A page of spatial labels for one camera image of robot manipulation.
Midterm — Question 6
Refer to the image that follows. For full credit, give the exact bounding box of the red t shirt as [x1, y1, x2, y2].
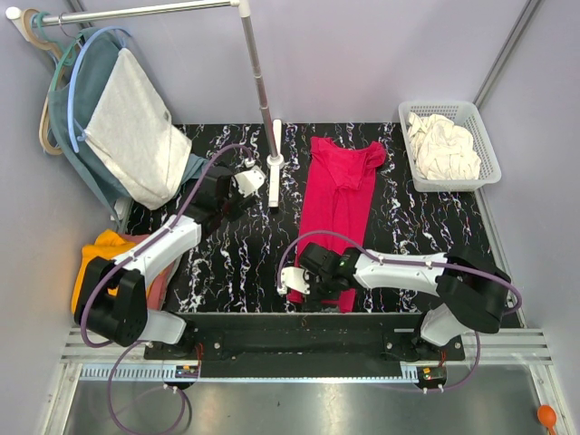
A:
[287, 137, 387, 314]

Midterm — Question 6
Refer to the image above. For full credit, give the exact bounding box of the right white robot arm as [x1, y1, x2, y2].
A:
[298, 242, 511, 347]

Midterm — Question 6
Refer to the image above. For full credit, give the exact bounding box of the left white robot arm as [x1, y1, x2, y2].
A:
[73, 165, 266, 347]

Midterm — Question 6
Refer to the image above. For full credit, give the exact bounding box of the metal clothes rack stand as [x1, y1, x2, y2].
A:
[5, 0, 286, 209]

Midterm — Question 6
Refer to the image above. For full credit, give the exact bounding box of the pink folded t shirt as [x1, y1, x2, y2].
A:
[147, 256, 182, 310]

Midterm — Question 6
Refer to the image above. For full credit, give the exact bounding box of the white hanging towel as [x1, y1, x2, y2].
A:
[85, 48, 203, 209]

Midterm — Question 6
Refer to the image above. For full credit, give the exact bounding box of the yellow folded t shirt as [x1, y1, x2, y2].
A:
[71, 228, 137, 316]

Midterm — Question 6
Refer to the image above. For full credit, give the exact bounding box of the light blue hanger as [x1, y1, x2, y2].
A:
[64, 26, 131, 155]

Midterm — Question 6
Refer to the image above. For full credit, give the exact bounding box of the cream white t shirt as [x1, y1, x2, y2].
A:
[407, 111, 481, 180]

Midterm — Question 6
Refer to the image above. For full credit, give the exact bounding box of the white plastic basket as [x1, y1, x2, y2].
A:
[398, 101, 501, 192]

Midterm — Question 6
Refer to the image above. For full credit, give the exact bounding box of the blue grey hanging shirt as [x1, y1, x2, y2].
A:
[48, 26, 208, 221]

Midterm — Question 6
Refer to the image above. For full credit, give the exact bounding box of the green hanger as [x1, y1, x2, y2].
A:
[24, 9, 83, 94]

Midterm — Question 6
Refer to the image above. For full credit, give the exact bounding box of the wooden hanger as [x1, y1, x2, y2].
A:
[20, 7, 64, 157]

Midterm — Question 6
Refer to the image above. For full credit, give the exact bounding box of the orange ball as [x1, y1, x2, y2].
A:
[536, 404, 557, 435]

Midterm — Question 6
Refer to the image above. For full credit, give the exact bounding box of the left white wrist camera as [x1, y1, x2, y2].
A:
[234, 158, 266, 198]

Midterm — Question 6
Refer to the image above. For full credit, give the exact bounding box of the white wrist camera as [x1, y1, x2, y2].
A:
[276, 266, 311, 295]
[234, 158, 266, 198]

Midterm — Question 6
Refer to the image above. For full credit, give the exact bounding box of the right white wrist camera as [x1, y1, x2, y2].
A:
[276, 266, 311, 295]

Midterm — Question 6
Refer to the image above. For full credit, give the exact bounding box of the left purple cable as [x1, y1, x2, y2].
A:
[80, 144, 257, 435]

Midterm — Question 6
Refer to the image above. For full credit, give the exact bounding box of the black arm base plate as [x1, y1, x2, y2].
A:
[144, 314, 465, 382]

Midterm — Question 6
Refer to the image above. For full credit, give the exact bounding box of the aluminium frame rail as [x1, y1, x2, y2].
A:
[42, 328, 579, 434]

